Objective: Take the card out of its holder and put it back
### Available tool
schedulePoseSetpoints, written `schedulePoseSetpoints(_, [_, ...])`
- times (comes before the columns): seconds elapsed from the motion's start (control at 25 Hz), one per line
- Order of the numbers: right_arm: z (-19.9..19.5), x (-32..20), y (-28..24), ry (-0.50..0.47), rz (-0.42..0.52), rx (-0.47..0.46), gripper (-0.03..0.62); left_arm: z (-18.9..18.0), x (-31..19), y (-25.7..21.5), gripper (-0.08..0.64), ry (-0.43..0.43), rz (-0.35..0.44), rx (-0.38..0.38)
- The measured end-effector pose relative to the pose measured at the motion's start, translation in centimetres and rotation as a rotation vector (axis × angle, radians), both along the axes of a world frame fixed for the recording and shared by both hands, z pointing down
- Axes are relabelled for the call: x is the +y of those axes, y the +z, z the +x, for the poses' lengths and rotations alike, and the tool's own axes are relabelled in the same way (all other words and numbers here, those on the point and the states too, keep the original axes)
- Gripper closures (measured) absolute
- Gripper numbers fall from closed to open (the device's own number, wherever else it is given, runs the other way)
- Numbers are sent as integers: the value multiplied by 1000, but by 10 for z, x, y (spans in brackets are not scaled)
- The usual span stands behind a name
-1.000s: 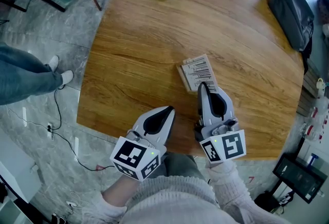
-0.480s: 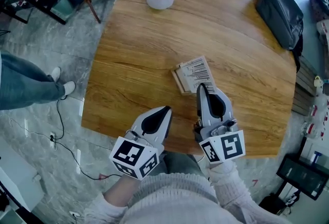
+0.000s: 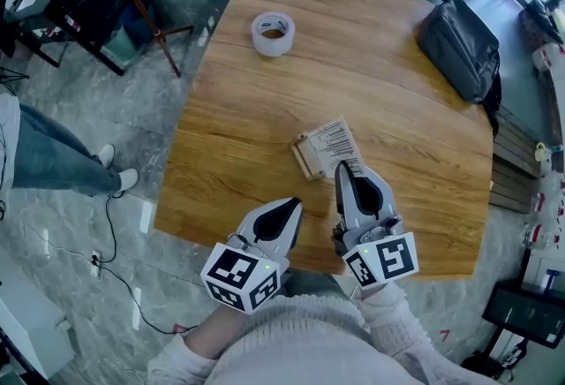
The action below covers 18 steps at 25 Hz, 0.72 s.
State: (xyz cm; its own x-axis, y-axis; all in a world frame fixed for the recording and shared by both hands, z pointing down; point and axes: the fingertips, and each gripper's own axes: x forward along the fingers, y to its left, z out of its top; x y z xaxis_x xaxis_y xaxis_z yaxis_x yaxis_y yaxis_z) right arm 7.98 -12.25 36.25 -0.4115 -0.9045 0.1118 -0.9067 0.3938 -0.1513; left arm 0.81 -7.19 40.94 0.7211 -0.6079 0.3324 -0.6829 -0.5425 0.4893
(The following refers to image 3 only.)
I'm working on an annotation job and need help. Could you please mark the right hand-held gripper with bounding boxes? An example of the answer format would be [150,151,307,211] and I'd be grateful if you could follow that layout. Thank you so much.
[331,161,419,290]

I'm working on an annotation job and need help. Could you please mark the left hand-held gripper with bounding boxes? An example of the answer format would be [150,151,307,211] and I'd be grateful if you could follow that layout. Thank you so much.
[200,196,305,314]

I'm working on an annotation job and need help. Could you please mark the light wooden card holder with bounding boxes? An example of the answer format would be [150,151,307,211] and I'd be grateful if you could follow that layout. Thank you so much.
[290,132,328,182]

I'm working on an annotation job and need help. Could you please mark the white printed card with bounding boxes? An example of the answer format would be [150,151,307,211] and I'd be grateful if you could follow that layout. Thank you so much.
[308,117,367,177]

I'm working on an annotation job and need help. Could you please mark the person's right forearm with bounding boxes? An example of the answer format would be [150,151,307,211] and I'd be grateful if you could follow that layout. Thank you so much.
[355,281,447,380]

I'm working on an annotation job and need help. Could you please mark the person's left forearm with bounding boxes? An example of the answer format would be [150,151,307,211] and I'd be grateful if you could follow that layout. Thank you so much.
[147,302,261,385]

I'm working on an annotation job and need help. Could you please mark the person's dark trouser legs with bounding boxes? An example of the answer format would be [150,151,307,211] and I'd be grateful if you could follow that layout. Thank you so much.
[280,268,352,301]

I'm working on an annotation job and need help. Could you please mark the person's white knitted sweater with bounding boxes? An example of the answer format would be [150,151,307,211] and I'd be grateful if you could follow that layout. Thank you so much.
[205,293,500,385]

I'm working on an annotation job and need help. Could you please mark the clear packing tape roll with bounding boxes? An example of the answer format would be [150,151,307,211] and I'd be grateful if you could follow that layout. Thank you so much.
[251,11,296,57]

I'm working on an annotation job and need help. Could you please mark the dark slatted wooden bench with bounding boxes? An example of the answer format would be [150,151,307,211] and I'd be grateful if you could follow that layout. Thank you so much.
[488,103,543,215]

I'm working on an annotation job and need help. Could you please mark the grey backpack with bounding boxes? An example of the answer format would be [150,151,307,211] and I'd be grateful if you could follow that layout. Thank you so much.
[418,0,503,107]

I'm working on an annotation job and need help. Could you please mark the black flat screen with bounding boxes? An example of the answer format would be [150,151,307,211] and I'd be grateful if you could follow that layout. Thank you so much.
[481,280,565,350]

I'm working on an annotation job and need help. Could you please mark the blue bin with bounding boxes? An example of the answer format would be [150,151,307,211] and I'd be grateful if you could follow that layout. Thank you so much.
[104,0,156,62]

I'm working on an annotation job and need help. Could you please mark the brown wooden stand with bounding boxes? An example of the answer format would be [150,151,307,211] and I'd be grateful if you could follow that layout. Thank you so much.
[92,0,195,79]

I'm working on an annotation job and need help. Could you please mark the dark duffel bag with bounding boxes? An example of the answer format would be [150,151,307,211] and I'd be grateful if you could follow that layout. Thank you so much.
[524,0,565,45]

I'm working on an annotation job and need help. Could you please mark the white box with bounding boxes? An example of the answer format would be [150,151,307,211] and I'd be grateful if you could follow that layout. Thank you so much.
[0,258,74,380]

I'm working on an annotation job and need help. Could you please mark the black floor cable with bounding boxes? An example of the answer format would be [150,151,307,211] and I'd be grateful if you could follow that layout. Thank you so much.
[90,192,200,336]

